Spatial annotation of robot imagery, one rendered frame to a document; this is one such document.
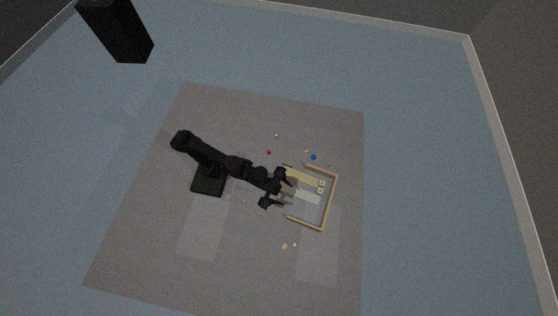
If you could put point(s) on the tan strip with green lines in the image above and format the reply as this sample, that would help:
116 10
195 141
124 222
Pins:
292 173

